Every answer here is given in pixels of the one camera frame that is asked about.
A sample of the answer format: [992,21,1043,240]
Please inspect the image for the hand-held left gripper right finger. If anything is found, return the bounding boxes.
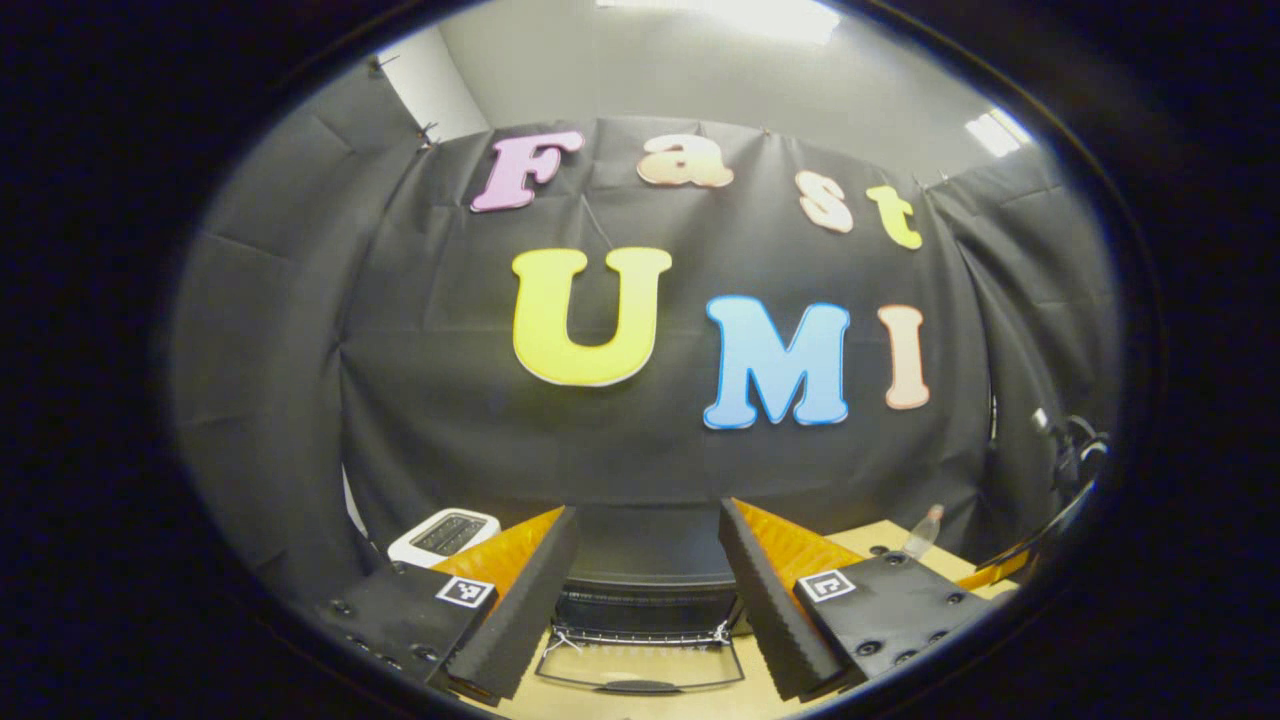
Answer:
[718,497,1001,701]

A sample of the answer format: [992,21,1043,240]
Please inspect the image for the white toaster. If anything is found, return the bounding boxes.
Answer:
[388,508,501,569]

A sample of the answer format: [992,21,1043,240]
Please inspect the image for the large ceiling light panel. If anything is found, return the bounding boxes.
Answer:
[598,0,843,46]

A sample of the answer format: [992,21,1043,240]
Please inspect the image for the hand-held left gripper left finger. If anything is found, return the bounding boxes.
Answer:
[320,505,583,701]

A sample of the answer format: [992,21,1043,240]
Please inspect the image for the metal oven rack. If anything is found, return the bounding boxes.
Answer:
[555,620,733,646]

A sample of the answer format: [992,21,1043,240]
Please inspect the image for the small ceiling light panel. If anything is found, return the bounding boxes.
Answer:
[965,108,1033,159]

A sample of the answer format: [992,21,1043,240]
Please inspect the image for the clear plastic water bottle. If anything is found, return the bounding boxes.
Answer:
[903,505,944,559]

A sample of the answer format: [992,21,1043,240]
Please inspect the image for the black electric oven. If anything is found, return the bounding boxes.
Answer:
[533,502,753,697]

